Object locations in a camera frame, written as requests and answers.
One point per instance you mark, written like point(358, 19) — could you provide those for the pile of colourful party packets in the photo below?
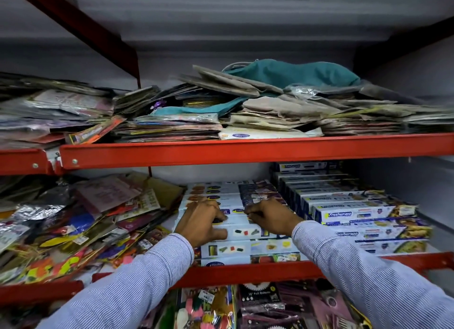
point(88, 225)

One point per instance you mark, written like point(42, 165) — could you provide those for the green packet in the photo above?
point(168, 318)

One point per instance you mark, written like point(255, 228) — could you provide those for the person's left hand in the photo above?
point(198, 222)

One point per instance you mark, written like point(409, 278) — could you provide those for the colourful balloon packet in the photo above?
point(209, 311)

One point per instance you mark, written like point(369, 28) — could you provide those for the foil packet small round label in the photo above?
point(259, 296)

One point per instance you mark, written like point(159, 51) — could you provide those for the stack of flat printed packets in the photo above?
point(166, 130)

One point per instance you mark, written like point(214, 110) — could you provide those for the red metal shelf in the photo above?
point(248, 149)

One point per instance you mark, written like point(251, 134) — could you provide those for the pile of grey paper bags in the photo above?
point(283, 108)

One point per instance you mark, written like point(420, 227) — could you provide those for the stack of blue wrap boxes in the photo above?
point(354, 211)

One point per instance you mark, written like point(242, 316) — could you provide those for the pink packet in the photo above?
point(326, 311)

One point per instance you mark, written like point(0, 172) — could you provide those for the person's right forearm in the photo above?
point(354, 275)

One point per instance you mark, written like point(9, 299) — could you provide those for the person's left forearm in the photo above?
point(124, 289)

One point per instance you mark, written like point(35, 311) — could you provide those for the teal cloth bag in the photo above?
point(213, 108)
point(294, 75)

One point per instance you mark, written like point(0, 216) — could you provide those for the white pouch blue logo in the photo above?
point(269, 133)

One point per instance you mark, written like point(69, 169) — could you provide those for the person's right hand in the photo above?
point(276, 217)

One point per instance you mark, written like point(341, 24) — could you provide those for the orange packet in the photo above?
point(95, 131)

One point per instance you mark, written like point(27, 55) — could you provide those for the pile of pale foil packets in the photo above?
point(53, 105)

